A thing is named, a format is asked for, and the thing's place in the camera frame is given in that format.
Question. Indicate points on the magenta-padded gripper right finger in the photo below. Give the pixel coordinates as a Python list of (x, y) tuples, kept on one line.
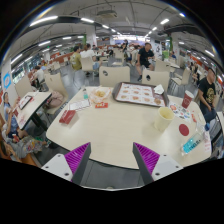
[(146, 158)]

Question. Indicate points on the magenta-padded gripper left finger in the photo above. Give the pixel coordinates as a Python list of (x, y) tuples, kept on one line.
[(77, 158)]

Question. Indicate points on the clear blue-capped water bottle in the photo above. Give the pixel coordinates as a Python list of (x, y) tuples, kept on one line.
[(192, 143)]

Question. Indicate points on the red carton box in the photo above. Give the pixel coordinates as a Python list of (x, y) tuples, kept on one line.
[(67, 116)]

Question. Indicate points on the flat round red coaster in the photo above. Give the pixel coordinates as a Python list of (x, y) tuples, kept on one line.
[(184, 130)]

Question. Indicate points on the white paper receipt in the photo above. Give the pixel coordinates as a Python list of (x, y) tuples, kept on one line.
[(79, 105)]

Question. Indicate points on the printed food leaflet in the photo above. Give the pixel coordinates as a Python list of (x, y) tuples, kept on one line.
[(180, 111)]

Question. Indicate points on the small red sauce packet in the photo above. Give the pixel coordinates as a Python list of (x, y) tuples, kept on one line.
[(193, 117), (101, 105)]

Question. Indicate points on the brown food tray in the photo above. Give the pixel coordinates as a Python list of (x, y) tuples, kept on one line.
[(138, 94)]

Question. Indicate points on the paper food wrapper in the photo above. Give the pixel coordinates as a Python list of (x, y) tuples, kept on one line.
[(100, 94)]

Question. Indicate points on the white neighbouring table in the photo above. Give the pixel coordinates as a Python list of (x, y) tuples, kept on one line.
[(35, 105)]

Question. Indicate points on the crumpled white napkin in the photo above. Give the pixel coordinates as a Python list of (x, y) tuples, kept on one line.
[(159, 89)]

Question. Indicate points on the red paper cup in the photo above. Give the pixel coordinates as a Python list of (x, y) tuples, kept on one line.
[(187, 99)]

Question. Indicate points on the person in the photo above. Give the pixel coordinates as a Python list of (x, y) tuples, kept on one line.
[(11, 120), (39, 76), (76, 60), (88, 54), (207, 93), (145, 56)]

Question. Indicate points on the beige chair with round hole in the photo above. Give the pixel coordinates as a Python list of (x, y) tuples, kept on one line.
[(115, 76), (156, 79)]

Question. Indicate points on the beige background chairs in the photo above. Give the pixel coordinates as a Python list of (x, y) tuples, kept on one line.
[(87, 63)]

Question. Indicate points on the ceiling strip lights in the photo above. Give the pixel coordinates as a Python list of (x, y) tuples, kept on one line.
[(43, 20)]

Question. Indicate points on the ceiling air conditioner unit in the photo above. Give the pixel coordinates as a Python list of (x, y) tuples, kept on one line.
[(106, 14)]

